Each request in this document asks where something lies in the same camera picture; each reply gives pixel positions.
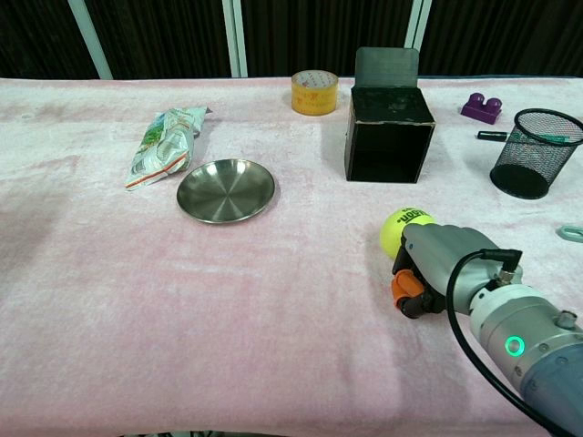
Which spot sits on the purple toy block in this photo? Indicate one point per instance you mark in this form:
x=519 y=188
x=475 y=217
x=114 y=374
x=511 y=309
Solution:
x=478 y=111

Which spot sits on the crumpled snack packet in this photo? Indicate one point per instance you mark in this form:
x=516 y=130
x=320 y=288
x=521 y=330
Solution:
x=159 y=150

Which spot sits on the slanted white partition post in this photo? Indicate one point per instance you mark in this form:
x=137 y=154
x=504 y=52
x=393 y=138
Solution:
x=91 y=41

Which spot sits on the yellow packing tape roll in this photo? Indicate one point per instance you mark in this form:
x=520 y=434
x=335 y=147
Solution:
x=314 y=102

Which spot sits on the pink plush table cloth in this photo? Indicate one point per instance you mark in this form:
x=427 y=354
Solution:
x=273 y=296

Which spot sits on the black open cardboard box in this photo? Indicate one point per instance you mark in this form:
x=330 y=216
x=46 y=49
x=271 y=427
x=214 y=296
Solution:
x=387 y=104

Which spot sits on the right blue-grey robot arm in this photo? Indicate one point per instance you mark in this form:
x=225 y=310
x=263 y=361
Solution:
x=537 y=328

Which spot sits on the double white partition post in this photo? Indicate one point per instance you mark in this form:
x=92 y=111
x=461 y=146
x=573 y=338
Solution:
x=236 y=36

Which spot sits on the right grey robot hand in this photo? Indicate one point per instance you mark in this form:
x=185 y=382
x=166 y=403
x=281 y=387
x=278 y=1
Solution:
x=437 y=255

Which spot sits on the yellow tennis ball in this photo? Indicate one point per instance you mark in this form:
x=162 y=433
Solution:
x=391 y=232

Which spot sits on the teal hand brush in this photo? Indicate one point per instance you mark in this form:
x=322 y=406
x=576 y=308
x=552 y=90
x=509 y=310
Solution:
x=561 y=231

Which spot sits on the green black marker pen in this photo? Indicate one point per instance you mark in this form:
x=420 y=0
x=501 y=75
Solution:
x=492 y=135

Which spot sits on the black mesh pen holder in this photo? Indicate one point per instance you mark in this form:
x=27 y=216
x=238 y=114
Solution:
x=524 y=173

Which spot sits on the stainless steel plate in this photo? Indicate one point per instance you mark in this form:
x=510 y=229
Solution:
x=225 y=191

